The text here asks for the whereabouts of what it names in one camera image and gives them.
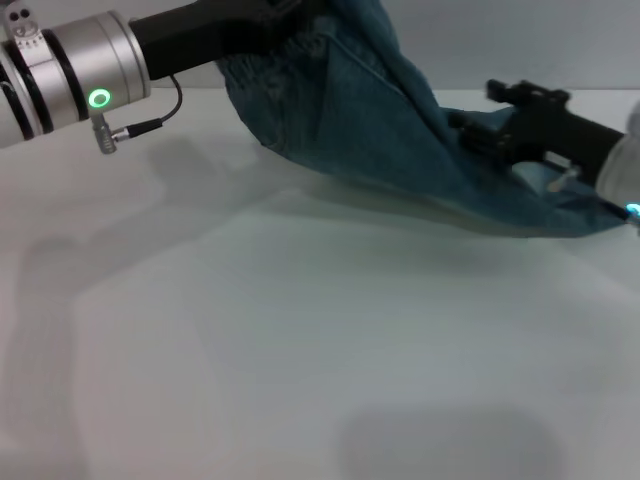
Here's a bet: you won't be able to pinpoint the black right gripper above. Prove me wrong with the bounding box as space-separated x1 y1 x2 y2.
448 78 627 179

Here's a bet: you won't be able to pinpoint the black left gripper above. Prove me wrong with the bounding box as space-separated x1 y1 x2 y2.
128 0 307 82

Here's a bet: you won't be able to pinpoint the blue denim shorts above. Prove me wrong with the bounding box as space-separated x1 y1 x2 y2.
218 0 632 242

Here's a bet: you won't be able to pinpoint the white tablecloth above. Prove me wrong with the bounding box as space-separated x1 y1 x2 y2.
0 85 640 480

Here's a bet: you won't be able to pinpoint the silver camera bracket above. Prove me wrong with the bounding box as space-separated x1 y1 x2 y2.
3 6 42 49

